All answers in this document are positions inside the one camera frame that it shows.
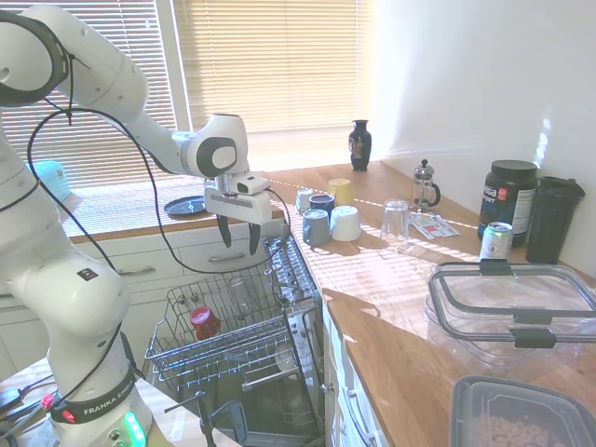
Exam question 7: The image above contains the wire dishwasher rack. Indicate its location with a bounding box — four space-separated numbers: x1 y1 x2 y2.
143 260 308 397

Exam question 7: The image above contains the white mug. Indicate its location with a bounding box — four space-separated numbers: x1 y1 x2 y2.
330 205 363 242

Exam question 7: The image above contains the black food container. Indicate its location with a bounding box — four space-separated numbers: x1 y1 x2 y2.
449 374 596 447

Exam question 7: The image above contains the small white ribbed cup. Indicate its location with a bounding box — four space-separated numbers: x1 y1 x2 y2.
295 187 316 215

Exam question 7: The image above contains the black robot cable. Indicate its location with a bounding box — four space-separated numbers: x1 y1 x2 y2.
26 53 292 276

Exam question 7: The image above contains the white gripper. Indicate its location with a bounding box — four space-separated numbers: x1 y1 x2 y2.
203 184 273 256

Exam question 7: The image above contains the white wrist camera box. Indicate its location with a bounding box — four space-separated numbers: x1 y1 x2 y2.
235 172 270 196

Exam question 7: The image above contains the clear glass tumbler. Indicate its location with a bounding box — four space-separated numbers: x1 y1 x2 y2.
380 198 412 242

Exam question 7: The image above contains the grey mug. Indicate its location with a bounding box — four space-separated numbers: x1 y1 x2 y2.
302 209 331 246

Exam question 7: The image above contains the clear drinking glass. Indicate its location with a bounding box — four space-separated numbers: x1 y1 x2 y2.
227 277 255 322

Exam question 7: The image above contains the dark blue plate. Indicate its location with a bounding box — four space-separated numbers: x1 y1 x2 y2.
163 194 209 220

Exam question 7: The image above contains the yellow mug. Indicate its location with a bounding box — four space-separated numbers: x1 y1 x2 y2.
328 178 354 208

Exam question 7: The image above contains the glass French press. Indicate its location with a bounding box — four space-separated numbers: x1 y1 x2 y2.
412 158 441 214

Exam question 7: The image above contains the black camera tripod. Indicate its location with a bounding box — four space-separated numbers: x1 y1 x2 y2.
163 389 220 447

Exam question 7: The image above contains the red mug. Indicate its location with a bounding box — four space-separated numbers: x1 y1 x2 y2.
189 305 223 341

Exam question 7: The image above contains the black shaker bottle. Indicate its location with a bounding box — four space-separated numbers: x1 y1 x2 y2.
525 175 587 265

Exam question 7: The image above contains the small paper card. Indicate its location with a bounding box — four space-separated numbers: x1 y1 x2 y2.
408 211 462 239

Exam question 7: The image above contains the black protein powder tub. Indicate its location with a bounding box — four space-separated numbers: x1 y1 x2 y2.
477 159 539 248

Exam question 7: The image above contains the dark blue curved frame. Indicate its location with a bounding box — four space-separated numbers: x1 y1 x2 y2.
211 400 249 443

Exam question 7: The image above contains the dark blue painted vase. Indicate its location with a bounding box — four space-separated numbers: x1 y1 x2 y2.
348 119 373 172

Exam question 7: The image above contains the clear container with clip lid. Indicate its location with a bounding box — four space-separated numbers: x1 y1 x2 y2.
423 260 596 372

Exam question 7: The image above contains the dishwasher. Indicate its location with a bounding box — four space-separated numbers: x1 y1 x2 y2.
241 232 327 447

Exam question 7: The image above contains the wooden window blind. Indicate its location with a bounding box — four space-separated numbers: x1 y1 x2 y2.
171 0 378 136
0 0 181 196

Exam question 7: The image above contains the black plug with cables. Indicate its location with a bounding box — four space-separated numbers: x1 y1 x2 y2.
0 384 52 439

